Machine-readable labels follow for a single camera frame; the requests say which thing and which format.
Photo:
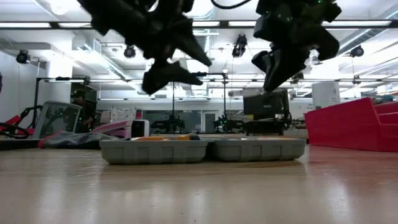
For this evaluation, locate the white round column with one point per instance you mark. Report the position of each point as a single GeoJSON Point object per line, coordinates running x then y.
{"type": "Point", "coordinates": [320, 93]}

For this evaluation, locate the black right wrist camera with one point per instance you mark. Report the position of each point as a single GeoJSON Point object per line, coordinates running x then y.
{"type": "Point", "coordinates": [263, 28]}

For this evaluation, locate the black computer monitor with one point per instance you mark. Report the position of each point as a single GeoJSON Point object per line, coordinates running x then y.
{"type": "Point", "coordinates": [264, 104]}

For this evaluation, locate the pink flat package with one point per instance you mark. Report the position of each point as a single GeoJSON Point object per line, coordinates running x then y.
{"type": "Point", "coordinates": [112, 127]}

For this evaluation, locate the small white block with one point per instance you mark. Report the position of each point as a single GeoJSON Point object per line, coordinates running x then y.
{"type": "Point", "coordinates": [141, 128]}

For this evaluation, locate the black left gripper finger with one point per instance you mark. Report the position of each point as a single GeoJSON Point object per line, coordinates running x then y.
{"type": "Point", "coordinates": [164, 76]}
{"type": "Point", "coordinates": [192, 43]}

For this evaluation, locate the white frame office chair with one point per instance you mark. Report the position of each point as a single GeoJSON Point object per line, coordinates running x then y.
{"type": "Point", "coordinates": [56, 118]}

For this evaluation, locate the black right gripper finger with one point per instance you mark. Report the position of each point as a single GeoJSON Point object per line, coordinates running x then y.
{"type": "Point", "coordinates": [280, 68]}
{"type": "Point", "coordinates": [326, 43]}

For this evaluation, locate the red plastic bin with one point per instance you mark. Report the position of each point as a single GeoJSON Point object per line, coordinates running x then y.
{"type": "Point", "coordinates": [342, 127]}

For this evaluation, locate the red black equipment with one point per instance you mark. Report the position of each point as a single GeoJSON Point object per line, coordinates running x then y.
{"type": "Point", "coordinates": [15, 124]}

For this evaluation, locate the yellow tape measure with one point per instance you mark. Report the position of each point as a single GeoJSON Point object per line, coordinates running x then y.
{"type": "Point", "coordinates": [150, 138]}

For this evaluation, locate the grey plastic tool case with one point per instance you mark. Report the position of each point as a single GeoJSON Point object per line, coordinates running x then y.
{"type": "Point", "coordinates": [155, 151]}

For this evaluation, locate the black desk equipment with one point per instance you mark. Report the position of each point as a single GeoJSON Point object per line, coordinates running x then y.
{"type": "Point", "coordinates": [264, 127]}

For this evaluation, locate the black overhead light bar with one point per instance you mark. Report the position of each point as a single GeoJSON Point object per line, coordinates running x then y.
{"type": "Point", "coordinates": [31, 24]}

